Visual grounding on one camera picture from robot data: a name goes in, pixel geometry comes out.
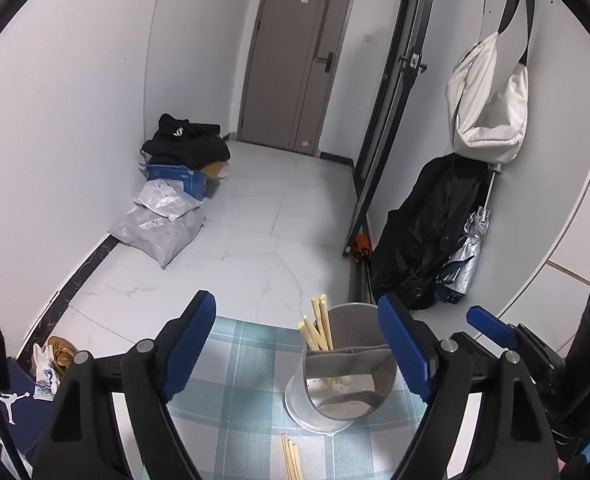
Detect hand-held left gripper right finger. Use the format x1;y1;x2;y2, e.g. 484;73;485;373
376;293;561;480

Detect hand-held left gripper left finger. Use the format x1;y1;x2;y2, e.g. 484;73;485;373
32;289;218;480

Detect grey plastic utensil holder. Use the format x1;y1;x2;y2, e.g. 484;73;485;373
285;302;401;436

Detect light wooden chopstick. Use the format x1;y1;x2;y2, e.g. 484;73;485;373
310;299;332;351
302;315;332;352
281;434;296;480
297;321;333;388
318;296;337;351
287;437;305;480

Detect white shoulder bag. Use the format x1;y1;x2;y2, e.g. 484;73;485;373
445;0;538;163

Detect teal checked tablecloth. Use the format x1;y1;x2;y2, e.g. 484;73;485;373
167;315;443;480

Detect silver folded umbrella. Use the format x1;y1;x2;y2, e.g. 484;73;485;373
435;162;506;306

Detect grey plastic mailer bag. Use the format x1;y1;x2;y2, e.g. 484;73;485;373
107;207;207;268

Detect black hanging jacket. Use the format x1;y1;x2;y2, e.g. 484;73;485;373
370;154;498;311

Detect orange tool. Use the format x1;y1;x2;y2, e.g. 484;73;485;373
350;234;373;263

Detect white plastic mailer bag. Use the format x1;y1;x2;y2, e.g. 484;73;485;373
134;178;203;221

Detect blue cardboard box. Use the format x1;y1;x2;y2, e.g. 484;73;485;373
145;161;221;200

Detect navy shoe box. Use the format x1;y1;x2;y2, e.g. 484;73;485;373
0;357;63;461

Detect brown cardboard box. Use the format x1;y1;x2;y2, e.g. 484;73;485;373
202;159;232;183

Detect black framed glass door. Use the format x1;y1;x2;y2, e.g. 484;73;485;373
345;0;438;258

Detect pile of black clothes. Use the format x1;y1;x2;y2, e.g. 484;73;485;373
141;112;232;167

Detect grey entrance door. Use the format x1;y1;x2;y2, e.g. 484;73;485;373
237;0;360;157

